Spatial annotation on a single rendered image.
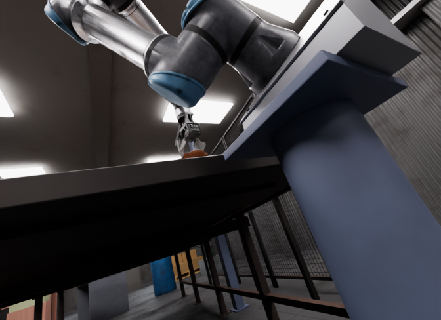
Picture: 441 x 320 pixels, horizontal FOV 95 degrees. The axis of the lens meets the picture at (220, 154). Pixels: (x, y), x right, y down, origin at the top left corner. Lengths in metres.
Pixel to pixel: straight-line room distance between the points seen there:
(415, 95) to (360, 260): 3.14
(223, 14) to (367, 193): 0.41
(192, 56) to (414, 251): 0.46
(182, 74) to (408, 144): 3.17
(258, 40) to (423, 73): 3.06
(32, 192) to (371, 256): 0.56
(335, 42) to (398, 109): 3.13
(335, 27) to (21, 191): 0.58
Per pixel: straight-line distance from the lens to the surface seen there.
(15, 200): 0.52
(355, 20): 0.34
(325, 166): 0.35
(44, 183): 0.52
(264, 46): 0.47
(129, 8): 0.84
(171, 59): 0.46
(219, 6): 0.50
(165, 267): 5.87
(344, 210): 0.35
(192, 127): 0.91
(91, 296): 5.41
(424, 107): 3.38
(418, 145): 3.38
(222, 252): 2.62
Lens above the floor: 0.70
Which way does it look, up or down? 22 degrees up
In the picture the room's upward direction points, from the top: 18 degrees counter-clockwise
